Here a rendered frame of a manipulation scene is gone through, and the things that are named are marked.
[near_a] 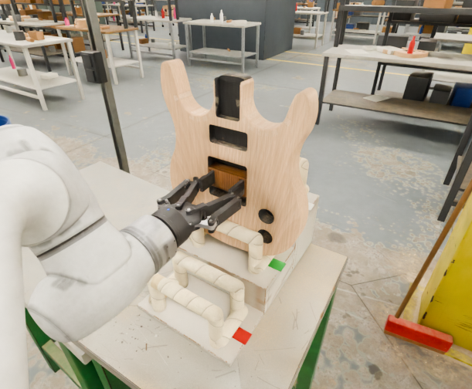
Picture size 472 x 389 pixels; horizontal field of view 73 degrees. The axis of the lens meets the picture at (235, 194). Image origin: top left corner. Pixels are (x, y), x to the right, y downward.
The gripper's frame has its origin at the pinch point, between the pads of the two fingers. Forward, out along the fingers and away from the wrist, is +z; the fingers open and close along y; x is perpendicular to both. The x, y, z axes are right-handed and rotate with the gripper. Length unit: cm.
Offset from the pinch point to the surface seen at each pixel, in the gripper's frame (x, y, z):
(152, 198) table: -33, -48, 19
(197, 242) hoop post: -18.9, -7.3, -2.8
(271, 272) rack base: -20.7, 12.6, -0.3
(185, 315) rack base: -28.6, -1.2, -16.0
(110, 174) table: -33, -77, 23
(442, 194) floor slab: -125, 62, 252
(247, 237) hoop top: -10.3, 7.3, -2.7
